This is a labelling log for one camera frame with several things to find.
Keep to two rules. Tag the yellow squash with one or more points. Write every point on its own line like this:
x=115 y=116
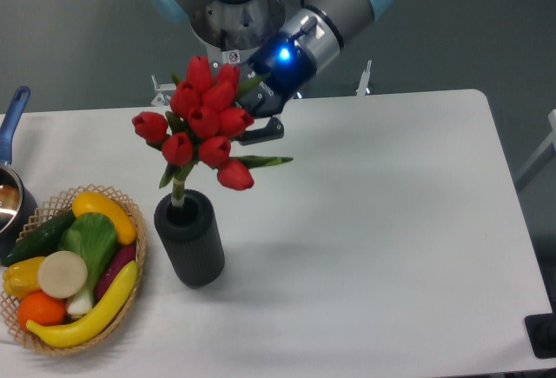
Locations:
x=95 y=202

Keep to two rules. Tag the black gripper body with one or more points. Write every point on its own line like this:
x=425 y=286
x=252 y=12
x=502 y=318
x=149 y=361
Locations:
x=286 y=67

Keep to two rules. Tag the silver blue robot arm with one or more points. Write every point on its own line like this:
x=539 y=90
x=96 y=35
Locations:
x=233 y=30

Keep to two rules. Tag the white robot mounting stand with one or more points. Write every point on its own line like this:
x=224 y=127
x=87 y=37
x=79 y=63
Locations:
x=361 y=87

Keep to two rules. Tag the green cucumber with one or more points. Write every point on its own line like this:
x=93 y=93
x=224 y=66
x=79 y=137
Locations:
x=41 y=241

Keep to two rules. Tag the red tulip bouquet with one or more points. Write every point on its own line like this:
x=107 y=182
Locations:
x=203 y=119

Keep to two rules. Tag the beige round bun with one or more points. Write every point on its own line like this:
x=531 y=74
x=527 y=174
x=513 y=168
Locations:
x=62 y=274

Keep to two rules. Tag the purple sweet potato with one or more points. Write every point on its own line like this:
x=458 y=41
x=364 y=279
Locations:
x=123 y=256

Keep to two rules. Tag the yellow banana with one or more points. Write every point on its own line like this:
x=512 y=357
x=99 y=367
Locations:
x=97 y=320

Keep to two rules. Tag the green bok choy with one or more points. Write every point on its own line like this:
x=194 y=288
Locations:
x=92 y=236

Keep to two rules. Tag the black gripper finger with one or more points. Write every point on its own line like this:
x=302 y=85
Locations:
x=273 y=130

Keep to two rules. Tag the black device at table edge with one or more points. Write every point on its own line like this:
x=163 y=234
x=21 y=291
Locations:
x=541 y=332

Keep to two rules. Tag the orange fruit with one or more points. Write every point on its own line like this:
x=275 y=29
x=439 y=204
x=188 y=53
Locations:
x=42 y=309

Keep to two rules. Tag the yellow bell pepper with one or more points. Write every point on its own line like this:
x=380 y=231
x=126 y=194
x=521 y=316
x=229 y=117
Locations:
x=21 y=278

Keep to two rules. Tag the white frame at right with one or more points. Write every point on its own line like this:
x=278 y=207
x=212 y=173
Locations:
x=540 y=157

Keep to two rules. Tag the blue handled saucepan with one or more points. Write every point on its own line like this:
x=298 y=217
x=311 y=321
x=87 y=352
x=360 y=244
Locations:
x=17 y=203

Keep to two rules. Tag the dark grey ribbed vase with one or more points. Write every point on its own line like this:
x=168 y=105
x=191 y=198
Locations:
x=191 y=238

